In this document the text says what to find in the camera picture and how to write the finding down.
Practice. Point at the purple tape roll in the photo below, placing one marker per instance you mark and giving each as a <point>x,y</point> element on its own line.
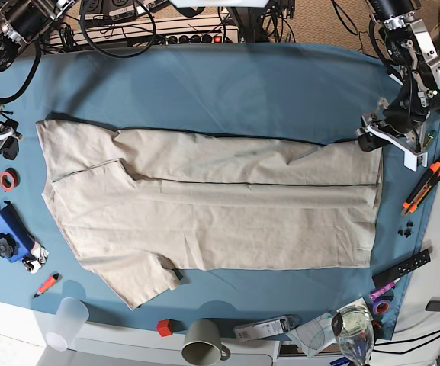
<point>381,305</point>

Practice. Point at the black remote control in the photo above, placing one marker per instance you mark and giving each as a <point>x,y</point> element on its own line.
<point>402,268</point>

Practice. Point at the small orange utility knife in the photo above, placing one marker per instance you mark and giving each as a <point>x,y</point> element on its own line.
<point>45,286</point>

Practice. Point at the packaged item with barcode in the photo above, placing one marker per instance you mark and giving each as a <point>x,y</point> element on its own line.
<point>266,328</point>

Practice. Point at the grey-green ceramic mug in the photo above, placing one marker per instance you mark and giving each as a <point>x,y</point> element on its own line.
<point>203,344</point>

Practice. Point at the purple marker pen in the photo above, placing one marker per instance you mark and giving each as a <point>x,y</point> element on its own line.
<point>382,290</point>

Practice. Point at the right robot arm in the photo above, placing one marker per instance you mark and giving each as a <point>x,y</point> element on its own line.
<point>22,25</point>

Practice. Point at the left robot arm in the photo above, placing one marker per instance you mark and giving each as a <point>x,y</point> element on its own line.
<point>404,46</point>

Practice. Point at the black star knob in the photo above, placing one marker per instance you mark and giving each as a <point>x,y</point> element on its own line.
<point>7,246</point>

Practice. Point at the frosted plastic cup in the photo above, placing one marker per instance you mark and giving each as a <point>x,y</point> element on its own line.
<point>70,317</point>

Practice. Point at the red tape roll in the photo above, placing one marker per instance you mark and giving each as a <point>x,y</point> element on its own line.
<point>9,179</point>

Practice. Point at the small black screws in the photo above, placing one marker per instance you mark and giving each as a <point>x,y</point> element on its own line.
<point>406,230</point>

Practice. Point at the small black white toy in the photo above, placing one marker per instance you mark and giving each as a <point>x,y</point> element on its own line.
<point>35,260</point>

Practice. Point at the beige T-shirt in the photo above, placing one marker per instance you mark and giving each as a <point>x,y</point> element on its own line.
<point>136,205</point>

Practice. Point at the red cube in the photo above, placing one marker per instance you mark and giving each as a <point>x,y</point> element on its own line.
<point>165,327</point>

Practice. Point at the blue box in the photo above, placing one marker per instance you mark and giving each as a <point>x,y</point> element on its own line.
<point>10,224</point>

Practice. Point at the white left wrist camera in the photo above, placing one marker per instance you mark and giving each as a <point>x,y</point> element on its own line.
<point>413,160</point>

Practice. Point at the black power strip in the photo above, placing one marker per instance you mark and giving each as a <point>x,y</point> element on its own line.
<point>196,39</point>

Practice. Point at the green yellow small tool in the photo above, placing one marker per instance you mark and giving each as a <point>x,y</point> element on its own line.
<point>430,137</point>

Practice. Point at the large orange utility knife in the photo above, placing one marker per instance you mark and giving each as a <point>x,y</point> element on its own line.
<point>427,182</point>

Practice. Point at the wine glass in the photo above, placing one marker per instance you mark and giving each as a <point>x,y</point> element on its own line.
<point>354,333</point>

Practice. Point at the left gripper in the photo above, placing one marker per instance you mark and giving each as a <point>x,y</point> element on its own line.
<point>391,121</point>

